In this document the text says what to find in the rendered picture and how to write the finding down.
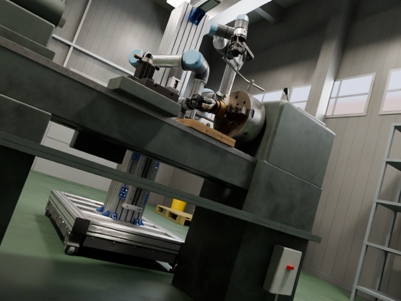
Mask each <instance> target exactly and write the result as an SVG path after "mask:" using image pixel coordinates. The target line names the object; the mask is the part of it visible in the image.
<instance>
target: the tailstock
mask: <svg viewBox="0 0 401 301"><path fill-rule="evenodd" d="M64 9H65V4H64V2H63V1H61V0H0V36H1V37H3V38H5V39H7V40H9V41H12V42H14V43H16V44H18V45H20V46H22V47H25V48H27V49H28V50H30V51H33V52H34V53H36V54H39V55H41V56H43V57H45V58H47V59H49V60H51V61H53V59H54V56H55V51H53V50H51V49H49V48H48V46H49V43H50V40H51V38H52V36H53V33H54V31H55V29H56V27H57V26H58V27H60V28H62V27H63V26H64V24H65V22H66V20H67V14H65V13H64Z"/></svg>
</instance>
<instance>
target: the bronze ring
mask: <svg viewBox="0 0 401 301"><path fill-rule="evenodd" d="M214 101H215V105H214V106H213V107H212V108H211V109H210V110H209V111H210V112H211V113H213V114H214V115H216V116H217V117H221V116H224V115H225V114H226V113H225V111H226V103H225V102H223V101H222V102H221V101H219V100H214Z"/></svg>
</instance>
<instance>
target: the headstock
mask: <svg viewBox="0 0 401 301"><path fill-rule="evenodd" d="M261 103H262V104H263V105H264V108H265V112H266V115H265V120H264V124H263V127H262V129H261V131H260V132H259V134H258V136H257V137H256V138H255V139H254V140H253V141H252V142H250V143H248V144H247V145H245V146H241V147H237V146H234V148H235V149H237V150H239V151H241V152H243V153H245V154H247V155H249V156H251V157H253V158H256V159H258V160H262V161H266V162H268V163H271V164H273V165H275V166H277V167H279V168H281V169H283V170H285V171H287V172H289V173H291V174H293V175H295V176H297V177H299V178H301V179H303V180H305V181H307V182H310V183H312V184H314V185H316V186H318V187H320V188H322V184H323V180H324V177H325V173H326V169H327V166H328V161H329V157H330V154H331V150H332V146H333V143H334V138H335V133H334V132H332V131H331V130H329V129H328V128H326V127H325V126H324V125H322V124H321V123H319V122H318V121H316V120H315V119H313V118H312V117H311V116H309V115H308V114H306V113H305V112H303V111H302V110H301V109H299V108H297V107H296V106H294V105H293V104H292V103H290V102H289V101H287V100H274V101H264V102H261Z"/></svg>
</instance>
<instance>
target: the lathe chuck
mask: <svg viewBox="0 0 401 301"><path fill-rule="evenodd" d="M230 98H231V102H232V106H237V107H238V108H239V107H245V108H247V109H251V110H253V111H254V113H253V116H252V118H251V116H249V115H248V116H239V117H233V116H231V115H229V114H228V113H227V114H225V115H224V117H226V118H227V119H228V120H230V121H231V122H228V124H227V125H226V127H225V129H224V130H223V132H222V134H224V135H226V136H228V137H230V138H232V139H234V140H235V145H239V144H241V143H243V142H245V141H246V140H248V139H249V138H250V137H251V136H252V135H253V133H254V132H255V131H256V129H257V127H258V125H259V123H260V119H261V105H260V102H259V101H258V100H257V99H256V98H255V97H253V96H251V95H250V94H248V93H247V92H245V91H241V90H240V91H235V92H233V93H231V94H230ZM215 120H216V118H215V117H214V122H215ZM214 122H213V128H214V127H215V125H216V124H215V123H214ZM244 132H248V135H247V136H243V135H242V134H243V133H244Z"/></svg>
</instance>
